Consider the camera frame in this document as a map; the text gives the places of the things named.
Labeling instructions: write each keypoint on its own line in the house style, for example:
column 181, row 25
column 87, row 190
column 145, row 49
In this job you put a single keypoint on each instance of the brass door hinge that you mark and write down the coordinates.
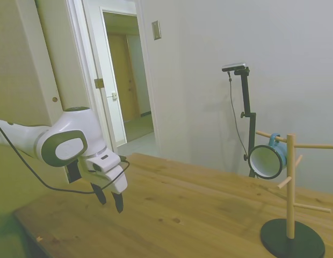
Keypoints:
column 99, row 83

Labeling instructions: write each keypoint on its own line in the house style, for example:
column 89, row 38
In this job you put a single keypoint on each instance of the blue enamel mug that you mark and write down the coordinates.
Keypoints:
column 266, row 161

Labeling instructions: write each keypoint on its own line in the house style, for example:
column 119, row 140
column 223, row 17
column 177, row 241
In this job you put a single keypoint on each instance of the door latch strike plate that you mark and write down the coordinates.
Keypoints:
column 114, row 95

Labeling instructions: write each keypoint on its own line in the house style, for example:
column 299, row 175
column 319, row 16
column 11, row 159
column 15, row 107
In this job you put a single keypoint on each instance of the brown wooden hallway door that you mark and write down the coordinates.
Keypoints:
column 120, row 78

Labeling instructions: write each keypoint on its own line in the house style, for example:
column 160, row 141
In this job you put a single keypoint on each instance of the beige door with hole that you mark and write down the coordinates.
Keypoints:
column 29, row 67

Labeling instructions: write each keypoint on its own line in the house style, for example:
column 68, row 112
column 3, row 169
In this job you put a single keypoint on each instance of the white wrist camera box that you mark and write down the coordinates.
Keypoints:
column 103, row 162

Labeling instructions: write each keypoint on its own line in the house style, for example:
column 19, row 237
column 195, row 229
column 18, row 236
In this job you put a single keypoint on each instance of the wooden mug tree stand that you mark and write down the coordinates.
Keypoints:
column 290, row 193

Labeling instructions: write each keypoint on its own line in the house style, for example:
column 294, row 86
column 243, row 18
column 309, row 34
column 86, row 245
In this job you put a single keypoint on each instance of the metal wall switch plate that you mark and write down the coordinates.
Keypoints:
column 156, row 30

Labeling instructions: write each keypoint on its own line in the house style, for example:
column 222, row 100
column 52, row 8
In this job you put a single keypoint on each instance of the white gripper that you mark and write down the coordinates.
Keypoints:
column 116, row 181

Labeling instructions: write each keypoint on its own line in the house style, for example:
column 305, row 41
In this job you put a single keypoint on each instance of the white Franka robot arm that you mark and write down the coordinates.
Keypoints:
column 67, row 126

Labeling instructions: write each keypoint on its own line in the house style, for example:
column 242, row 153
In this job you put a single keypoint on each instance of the grey camera on stand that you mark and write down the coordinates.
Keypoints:
column 234, row 66

